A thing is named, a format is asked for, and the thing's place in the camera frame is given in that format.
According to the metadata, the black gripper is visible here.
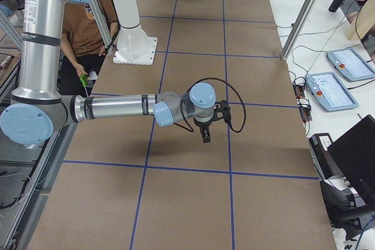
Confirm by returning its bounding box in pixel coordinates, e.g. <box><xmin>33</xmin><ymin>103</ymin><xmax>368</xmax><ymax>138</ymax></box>
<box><xmin>193</xmin><ymin>114</ymin><xmax>213</xmax><ymax>143</ymax></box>

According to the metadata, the person in brown shirt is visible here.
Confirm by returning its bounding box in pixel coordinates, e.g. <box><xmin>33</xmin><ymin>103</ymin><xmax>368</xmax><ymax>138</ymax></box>
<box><xmin>59</xmin><ymin>2</ymin><xmax>106</xmax><ymax>97</ymax></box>

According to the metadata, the orange electronics board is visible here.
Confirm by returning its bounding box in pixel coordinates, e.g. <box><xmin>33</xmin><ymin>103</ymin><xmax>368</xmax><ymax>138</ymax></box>
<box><xmin>293</xmin><ymin>85</ymin><xmax>306</xmax><ymax>99</ymax></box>

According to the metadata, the near teach pendant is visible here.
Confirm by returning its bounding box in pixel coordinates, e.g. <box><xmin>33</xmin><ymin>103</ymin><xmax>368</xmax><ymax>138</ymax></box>
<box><xmin>305</xmin><ymin>72</ymin><xmax>359</xmax><ymax>112</ymax></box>

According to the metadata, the teach pendant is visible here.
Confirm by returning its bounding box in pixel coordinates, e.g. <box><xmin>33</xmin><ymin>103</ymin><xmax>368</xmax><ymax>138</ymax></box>
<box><xmin>305</xmin><ymin>72</ymin><xmax>359</xmax><ymax>112</ymax></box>
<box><xmin>326</xmin><ymin>48</ymin><xmax>374</xmax><ymax>82</ymax></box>

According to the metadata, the black computer box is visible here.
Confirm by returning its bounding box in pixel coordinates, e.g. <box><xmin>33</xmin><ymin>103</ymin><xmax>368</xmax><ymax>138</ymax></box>
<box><xmin>309</xmin><ymin>133</ymin><xmax>343</xmax><ymax>179</ymax></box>

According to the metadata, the black laptop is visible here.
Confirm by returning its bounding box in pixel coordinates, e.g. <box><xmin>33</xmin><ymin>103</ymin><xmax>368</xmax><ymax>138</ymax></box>
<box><xmin>328</xmin><ymin>114</ymin><xmax>374</xmax><ymax>204</ymax></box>

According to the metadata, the far teach pendant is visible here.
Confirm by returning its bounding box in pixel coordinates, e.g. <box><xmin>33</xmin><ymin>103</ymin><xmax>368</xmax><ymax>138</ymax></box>
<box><xmin>326</xmin><ymin>48</ymin><xmax>374</xmax><ymax>82</ymax></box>

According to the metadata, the wooden board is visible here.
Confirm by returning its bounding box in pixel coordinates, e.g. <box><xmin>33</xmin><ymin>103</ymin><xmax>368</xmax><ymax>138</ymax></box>
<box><xmin>345</xmin><ymin>0</ymin><xmax>374</xmax><ymax>40</ymax></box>

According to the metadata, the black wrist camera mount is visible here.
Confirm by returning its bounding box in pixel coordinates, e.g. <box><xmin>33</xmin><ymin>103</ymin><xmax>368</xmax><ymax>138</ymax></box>
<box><xmin>213</xmin><ymin>100</ymin><xmax>231</xmax><ymax>125</ymax></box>

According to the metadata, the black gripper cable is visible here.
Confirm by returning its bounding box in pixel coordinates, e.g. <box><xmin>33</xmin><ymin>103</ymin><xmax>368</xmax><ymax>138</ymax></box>
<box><xmin>175</xmin><ymin>77</ymin><xmax>247</xmax><ymax>133</ymax></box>

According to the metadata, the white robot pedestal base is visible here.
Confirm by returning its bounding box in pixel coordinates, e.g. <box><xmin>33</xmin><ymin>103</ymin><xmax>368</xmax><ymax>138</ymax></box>
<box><xmin>113</xmin><ymin>0</ymin><xmax>158</xmax><ymax>66</ymax></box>

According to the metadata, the aluminium side frame strut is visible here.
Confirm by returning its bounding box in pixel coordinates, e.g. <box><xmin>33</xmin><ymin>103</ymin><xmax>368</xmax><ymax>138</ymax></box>
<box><xmin>90</xmin><ymin>0</ymin><xmax>112</xmax><ymax>54</ymax></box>

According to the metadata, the green handled tool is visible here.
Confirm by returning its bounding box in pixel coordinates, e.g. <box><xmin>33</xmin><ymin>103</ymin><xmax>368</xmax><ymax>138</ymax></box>
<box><xmin>80</xmin><ymin>69</ymin><xmax>89</xmax><ymax>97</ymax></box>

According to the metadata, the aluminium frame post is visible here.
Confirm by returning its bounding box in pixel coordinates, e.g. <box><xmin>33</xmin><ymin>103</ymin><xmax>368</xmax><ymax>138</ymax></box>
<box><xmin>280</xmin><ymin>0</ymin><xmax>317</xmax><ymax>61</ymax></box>

